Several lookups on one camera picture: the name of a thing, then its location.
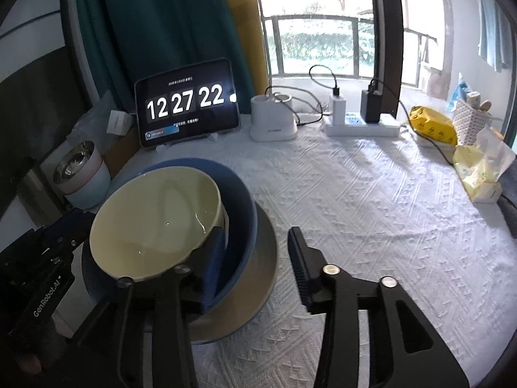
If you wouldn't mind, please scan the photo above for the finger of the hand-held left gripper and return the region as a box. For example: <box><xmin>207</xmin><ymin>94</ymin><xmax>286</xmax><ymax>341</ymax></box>
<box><xmin>50</xmin><ymin>208</ymin><xmax>98</xmax><ymax>244</ymax></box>
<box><xmin>34</xmin><ymin>226</ymin><xmax>81</xmax><ymax>265</ymax></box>

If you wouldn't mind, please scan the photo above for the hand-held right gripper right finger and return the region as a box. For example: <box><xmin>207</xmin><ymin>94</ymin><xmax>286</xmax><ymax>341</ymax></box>
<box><xmin>288</xmin><ymin>226</ymin><xmax>471</xmax><ymax>388</ymax></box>

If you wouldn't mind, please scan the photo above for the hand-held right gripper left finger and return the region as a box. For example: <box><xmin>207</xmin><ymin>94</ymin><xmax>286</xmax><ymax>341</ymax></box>
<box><xmin>70</xmin><ymin>226</ymin><xmax>229</xmax><ymax>388</ymax></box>

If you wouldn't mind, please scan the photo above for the beige plate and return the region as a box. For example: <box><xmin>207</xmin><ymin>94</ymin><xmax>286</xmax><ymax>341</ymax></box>
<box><xmin>178</xmin><ymin>206</ymin><xmax>280</xmax><ymax>342</ymax></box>

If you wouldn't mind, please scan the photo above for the blue plate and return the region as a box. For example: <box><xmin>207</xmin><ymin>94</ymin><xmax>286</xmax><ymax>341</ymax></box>
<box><xmin>81</xmin><ymin>244</ymin><xmax>227</xmax><ymax>346</ymax></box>

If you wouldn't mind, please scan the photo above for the blue bowl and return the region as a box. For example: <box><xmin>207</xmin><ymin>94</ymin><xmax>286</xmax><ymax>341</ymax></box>
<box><xmin>109</xmin><ymin>158</ymin><xmax>259</xmax><ymax>312</ymax></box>

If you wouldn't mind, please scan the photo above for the cream bowl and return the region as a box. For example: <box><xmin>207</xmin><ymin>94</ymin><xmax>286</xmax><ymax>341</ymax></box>
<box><xmin>89</xmin><ymin>166</ymin><xmax>230</xmax><ymax>283</ymax></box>

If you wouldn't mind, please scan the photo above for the person's left hand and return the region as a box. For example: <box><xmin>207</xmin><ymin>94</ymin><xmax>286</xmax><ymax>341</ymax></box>
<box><xmin>12</xmin><ymin>343</ymin><xmax>45</xmax><ymax>376</ymax></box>

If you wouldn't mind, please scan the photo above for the pastel tumbler cup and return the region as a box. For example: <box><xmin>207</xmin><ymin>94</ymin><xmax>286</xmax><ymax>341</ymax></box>
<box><xmin>52</xmin><ymin>141</ymin><xmax>111</xmax><ymax>210</ymax></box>

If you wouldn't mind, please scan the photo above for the brushed metal box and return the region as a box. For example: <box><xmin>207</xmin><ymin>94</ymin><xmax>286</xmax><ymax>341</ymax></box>
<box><xmin>16</xmin><ymin>157</ymin><xmax>69</xmax><ymax>227</ymax></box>

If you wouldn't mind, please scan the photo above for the white textured tablecloth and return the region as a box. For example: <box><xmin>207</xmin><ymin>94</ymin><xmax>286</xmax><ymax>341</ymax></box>
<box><xmin>52</xmin><ymin>113</ymin><xmax>517</xmax><ymax>388</ymax></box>

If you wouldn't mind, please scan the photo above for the brown cardboard box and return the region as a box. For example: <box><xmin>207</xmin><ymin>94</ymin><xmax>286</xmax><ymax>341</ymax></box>
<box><xmin>101</xmin><ymin>125</ymin><xmax>142</xmax><ymax>178</ymax></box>

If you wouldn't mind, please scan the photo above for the clear plastic bag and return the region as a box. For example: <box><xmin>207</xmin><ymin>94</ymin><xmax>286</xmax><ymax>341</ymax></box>
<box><xmin>73</xmin><ymin>91</ymin><xmax>118</xmax><ymax>150</ymax></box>

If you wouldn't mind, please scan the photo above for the small white box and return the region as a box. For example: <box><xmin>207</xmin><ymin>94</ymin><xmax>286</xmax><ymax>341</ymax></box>
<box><xmin>106</xmin><ymin>110</ymin><xmax>133</xmax><ymax>135</ymax></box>

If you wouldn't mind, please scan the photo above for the clear tablet stand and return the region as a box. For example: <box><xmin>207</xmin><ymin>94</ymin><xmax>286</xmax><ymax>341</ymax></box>
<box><xmin>155</xmin><ymin>131</ymin><xmax>219</xmax><ymax>153</ymax></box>

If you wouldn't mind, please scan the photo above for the white desk lamp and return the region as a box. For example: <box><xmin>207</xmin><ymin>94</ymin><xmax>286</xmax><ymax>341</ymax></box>
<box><xmin>214</xmin><ymin>0</ymin><xmax>301</xmax><ymax>143</ymax></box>

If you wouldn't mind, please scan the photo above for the white power strip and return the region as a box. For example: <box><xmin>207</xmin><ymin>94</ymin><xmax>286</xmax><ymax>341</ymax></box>
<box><xmin>323</xmin><ymin>112</ymin><xmax>401</xmax><ymax>137</ymax></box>

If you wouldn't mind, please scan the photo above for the white charger plug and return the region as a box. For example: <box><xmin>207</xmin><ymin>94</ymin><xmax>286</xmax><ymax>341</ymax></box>
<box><xmin>330</xmin><ymin>87</ymin><xmax>348</xmax><ymax>120</ymax></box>

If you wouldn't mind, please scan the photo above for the tablet showing clock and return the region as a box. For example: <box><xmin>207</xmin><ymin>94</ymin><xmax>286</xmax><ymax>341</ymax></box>
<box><xmin>134</xmin><ymin>57</ymin><xmax>241</xmax><ymax>149</ymax></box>

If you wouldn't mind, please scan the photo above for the black power adapter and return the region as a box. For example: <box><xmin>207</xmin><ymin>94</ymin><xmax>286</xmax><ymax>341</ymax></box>
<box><xmin>359</xmin><ymin>88</ymin><xmax>382</xmax><ymax>124</ymax></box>

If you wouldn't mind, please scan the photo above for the yellow wipes packet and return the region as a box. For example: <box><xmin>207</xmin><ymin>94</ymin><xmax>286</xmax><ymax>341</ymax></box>
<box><xmin>409</xmin><ymin>106</ymin><xmax>459</xmax><ymax>147</ymax></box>

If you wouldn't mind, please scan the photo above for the yellow tissue pack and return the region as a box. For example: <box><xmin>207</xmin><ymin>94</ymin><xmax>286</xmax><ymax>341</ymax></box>
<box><xmin>452</xmin><ymin>127</ymin><xmax>517</xmax><ymax>203</ymax></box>

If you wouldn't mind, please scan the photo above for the balcony railing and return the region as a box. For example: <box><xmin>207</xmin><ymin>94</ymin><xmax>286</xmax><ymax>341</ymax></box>
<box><xmin>260</xmin><ymin>14</ymin><xmax>439</xmax><ymax>87</ymax></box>

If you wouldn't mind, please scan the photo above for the teal curtain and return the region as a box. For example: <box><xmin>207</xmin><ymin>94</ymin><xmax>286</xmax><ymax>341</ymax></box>
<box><xmin>73</xmin><ymin>0</ymin><xmax>255</xmax><ymax>114</ymax></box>

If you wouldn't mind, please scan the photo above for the yellow curtain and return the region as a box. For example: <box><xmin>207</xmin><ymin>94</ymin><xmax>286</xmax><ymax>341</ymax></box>
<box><xmin>216</xmin><ymin>0</ymin><xmax>269</xmax><ymax>106</ymax></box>

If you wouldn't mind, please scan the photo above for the grey cloth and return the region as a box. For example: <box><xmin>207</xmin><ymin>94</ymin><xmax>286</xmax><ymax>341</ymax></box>
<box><xmin>499</xmin><ymin>194</ymin><xmax>517</xmax><ymax>239</ymax></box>

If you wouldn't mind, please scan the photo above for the white perforated basket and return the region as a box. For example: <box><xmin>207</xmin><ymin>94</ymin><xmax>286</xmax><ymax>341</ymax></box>
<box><xmin>451</xmin><ymin>99</ymin><xmax>491</xmax><ymax>146</ymax></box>

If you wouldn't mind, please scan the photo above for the balcony cardboard box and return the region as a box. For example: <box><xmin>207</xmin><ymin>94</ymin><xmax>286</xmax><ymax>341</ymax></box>
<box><xmin>418</xmin><ymin>65</ymin><xmax>445</xmax><ymax>98</ymax></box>

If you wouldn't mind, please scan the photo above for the blue packet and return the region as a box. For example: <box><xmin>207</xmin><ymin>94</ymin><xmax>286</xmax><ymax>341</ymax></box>
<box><xmin>446</xmin><ymin>73</ymin><xmax>471</xmax><ymax>112</ymax></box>

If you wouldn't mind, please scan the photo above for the hanging light blue towel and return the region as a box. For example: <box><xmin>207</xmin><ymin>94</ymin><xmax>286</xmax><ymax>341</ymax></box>
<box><xmin>478</xmin><ymin>0</ymin><xmax>513</xmax><ymax>73</ymax></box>

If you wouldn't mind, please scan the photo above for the black charger cable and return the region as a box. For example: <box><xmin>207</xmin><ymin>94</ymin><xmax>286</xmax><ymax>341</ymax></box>
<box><xmin>309</xmin><ymin>64</ymin><xmax>342</xmax><ymax>94</ymax></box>

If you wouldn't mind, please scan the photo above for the black adapter cable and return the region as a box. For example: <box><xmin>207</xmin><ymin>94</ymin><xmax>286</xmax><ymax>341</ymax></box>
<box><xmin>369</xmin><ymin>77</ymin><xmax>457</xmax><ymax>166</ymax></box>

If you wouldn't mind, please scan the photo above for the dark door frame post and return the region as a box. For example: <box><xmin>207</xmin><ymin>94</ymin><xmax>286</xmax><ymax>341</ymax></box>
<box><xmin>367</xmin><ymin>0</ymin><xmax>405</xmax><ymax>106</ymax></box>

